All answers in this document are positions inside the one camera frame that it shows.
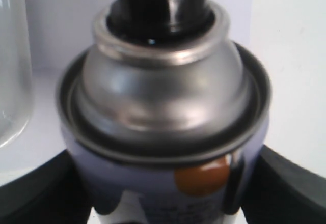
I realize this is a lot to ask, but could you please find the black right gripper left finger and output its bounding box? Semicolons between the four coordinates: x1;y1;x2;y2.
1;151;92;223

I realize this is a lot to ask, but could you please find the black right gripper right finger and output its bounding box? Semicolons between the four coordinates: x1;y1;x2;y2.
241;146;325;224

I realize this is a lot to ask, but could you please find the white spray paint can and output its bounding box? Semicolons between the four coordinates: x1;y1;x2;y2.
57;0;271;223

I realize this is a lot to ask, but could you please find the white plastic tray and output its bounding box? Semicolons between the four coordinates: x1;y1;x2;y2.
1;0;33;147

